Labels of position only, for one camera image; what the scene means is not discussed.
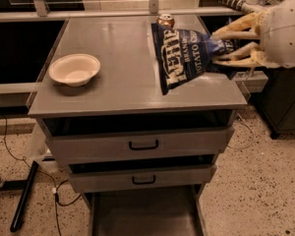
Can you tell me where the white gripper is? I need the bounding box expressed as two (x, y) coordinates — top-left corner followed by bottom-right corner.
(211, 0), (295, 69)

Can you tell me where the blue kettle chip bag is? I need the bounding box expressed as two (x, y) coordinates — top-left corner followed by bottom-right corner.
(151, 23), (234, 95)

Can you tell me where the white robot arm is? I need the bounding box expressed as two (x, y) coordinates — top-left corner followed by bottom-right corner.
(211, 0), (295, 69)

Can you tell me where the grey drawer cabinet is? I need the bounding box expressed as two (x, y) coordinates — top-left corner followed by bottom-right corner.
(27, 14), (249, 236)

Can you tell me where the grey bottom drawer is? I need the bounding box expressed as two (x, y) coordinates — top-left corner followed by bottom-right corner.
(88, 186), (208, 236)

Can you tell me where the grey drawer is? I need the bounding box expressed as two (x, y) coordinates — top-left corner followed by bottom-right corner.
(88, 186), (208, 236)
(69, 155), (216, 193)
(43, 109), (235, 165)

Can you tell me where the grey top drawer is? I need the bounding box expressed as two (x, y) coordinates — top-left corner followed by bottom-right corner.
(43, 109), (235, 165)

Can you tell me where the grey middle drawer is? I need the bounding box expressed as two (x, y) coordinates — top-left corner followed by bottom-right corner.
(69, 155), (216, 193)

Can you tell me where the white power strip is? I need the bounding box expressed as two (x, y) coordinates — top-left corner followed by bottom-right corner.
(217, 0), (264, 14)

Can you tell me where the dark grey side cabinet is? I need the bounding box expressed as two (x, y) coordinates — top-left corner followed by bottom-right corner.
(252, 68), (295, 139)

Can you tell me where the gold soda can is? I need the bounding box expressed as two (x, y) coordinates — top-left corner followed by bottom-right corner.
(156, 14), (175, 30)

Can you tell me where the white paper bowl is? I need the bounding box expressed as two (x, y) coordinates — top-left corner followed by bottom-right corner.
(48, 54), (100, 87)

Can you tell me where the black metal floor bar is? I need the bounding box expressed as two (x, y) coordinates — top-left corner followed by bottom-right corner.
(10, 161), (38, 233)

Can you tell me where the black top drawer handle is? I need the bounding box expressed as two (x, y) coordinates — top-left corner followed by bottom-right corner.
(128, 140), (159, 150)

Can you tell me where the black drawer handle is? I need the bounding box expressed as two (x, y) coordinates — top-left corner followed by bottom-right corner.
(132, 175), (156, 185)
(128, 140), (159, 150)

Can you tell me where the black middle drawer handle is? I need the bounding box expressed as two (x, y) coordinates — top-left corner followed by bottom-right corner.
(132, 175), (156, 185)

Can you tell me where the grey metal frame rail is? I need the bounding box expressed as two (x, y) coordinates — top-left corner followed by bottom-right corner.
(0, 7), (243, 23)

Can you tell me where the black floor cable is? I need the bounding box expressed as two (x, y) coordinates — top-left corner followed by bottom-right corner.
(0, 113), (83, 236)

